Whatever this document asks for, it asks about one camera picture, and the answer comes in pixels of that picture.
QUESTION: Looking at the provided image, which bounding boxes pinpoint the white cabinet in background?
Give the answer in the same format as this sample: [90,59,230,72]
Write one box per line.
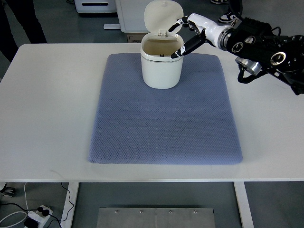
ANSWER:
[104,0,151,33]

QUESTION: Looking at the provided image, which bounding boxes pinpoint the white cable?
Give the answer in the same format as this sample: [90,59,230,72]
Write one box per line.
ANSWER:
[0,182,30,228]

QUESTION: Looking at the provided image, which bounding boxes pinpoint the black white sneaker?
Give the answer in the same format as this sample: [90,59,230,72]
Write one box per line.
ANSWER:
[218,11,237,23]

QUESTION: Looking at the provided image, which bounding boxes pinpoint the white table leg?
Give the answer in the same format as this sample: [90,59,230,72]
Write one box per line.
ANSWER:
[234,181,254,228]
[60,182,79,228]

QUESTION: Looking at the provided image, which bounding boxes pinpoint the white power strip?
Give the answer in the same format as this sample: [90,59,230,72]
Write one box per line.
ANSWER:
[28,205,53,228]

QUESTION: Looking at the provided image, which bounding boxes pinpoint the white appliance with slot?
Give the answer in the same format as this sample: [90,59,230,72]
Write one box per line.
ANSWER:
[74,0,117,13]

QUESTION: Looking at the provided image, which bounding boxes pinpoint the left white table leg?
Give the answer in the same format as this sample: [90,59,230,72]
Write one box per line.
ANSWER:
[60,182,79,228]

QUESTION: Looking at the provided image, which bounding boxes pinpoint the white trash can open lid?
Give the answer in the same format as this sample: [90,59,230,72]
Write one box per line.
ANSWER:
[141,0,184,89]

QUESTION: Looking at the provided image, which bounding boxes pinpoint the person's dark trouser leg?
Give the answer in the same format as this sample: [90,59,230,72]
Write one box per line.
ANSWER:
[0,0,47,62]

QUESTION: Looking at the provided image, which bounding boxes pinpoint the right white table leg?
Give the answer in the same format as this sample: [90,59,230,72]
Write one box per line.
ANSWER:
[234,181,254,228]

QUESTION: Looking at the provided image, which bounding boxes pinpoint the blue textured mat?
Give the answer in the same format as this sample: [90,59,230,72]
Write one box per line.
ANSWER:
[88,53,243,165]

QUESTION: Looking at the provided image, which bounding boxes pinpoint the metal floor plate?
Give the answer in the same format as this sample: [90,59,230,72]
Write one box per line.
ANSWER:
[97,208,216,228]

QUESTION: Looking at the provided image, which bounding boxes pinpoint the cardboard box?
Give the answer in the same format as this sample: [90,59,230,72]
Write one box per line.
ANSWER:
[127,33,146,43]

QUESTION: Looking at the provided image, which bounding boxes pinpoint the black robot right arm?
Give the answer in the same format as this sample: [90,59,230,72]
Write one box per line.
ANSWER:
[225,0,304,95]

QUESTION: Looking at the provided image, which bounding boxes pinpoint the black power cable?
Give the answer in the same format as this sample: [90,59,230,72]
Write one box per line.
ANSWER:
[37,182,75,228]

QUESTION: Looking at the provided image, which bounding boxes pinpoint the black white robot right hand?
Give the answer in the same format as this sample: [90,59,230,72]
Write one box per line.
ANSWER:
[168,13,232,59]

